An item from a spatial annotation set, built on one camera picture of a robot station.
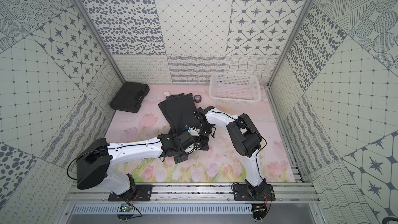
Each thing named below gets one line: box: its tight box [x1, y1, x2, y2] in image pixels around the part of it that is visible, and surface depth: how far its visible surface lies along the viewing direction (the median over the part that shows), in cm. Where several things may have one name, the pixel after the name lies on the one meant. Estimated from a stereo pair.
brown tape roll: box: [193, 94, 202, 104], surface depth 113 cm
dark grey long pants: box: [157, 93, 202, 136], surface depth 105 cm
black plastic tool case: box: [109, 81, 150, 114], surface depth 112 cm
